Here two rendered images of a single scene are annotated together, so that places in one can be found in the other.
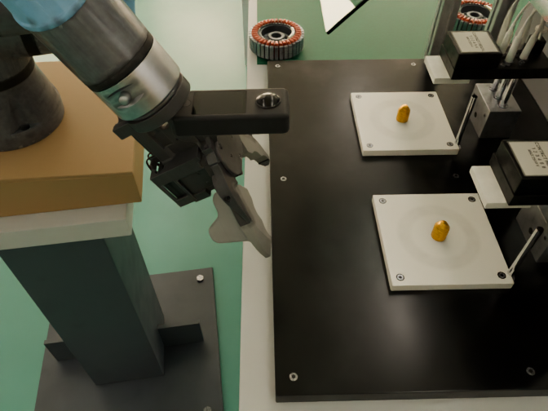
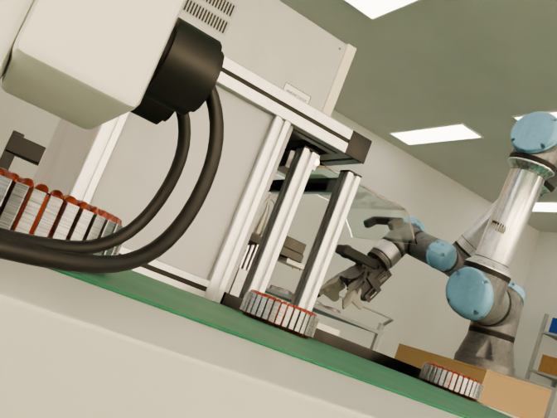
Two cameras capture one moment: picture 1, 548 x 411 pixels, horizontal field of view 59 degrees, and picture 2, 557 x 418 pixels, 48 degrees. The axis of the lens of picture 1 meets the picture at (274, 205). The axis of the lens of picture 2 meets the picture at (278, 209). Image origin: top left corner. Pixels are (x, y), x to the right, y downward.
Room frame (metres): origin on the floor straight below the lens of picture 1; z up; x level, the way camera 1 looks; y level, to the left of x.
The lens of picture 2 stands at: (1.79, -0.86, 0.77)
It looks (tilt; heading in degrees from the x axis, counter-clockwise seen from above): 9 degrees up; 156
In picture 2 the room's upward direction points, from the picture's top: 21 degrees clockwise
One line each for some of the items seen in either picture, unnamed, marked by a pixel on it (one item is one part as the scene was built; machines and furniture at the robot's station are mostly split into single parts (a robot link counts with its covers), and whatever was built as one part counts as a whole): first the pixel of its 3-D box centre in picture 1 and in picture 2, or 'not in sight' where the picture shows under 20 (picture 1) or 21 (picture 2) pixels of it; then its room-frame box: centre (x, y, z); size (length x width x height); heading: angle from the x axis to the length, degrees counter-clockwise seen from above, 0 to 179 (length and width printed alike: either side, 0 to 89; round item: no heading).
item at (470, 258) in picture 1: (437, 238); not in sight; (0.39, -0.22, 0.78); 0.15 x 0.15 x 0.01; 1
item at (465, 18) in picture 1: (473, 18); (279, 313); (0.99, -0.43, 0.77); 0.11 x 0.11 x 0.04
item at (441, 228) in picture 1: (440, 229); not in sight; (0.39, -0.22, 0.80); 0.02 x 0.02 x 0.03
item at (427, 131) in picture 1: (401, 121); (292, 315); (0.63, -0.21, 0.78); 0.15 x 0.15 x 0.01; 1
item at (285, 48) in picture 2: not in sight; (215, 65); (0.50, -0.54, 1.22); 0.44 x 0.39 x 0.20; 1
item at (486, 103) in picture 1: (492, 110); (238, 282); (0.63, -0.36, 0.80); 0.08 x 0.05 x 0.06; 1
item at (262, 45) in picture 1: (276, 38); (451, 381); (0.90, -0.01, 0.77); 0.11 x 0.11 x 0.04
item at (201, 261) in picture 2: not in sight; (178, 177); (0.84, -0.61, 0.91); 0.28 x 0.03 x 0.32; 91
